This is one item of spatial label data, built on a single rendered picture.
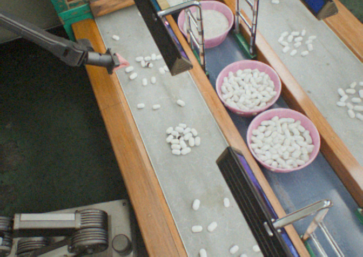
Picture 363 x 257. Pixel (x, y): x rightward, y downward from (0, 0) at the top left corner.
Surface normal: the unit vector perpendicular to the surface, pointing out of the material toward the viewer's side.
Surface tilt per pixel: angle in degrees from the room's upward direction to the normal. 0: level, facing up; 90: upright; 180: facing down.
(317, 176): 0
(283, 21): 0
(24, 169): 0
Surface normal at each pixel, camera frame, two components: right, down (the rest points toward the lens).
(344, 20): -0.11, -0.53
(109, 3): 0.30, 0.50
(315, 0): -0.84, 0.03
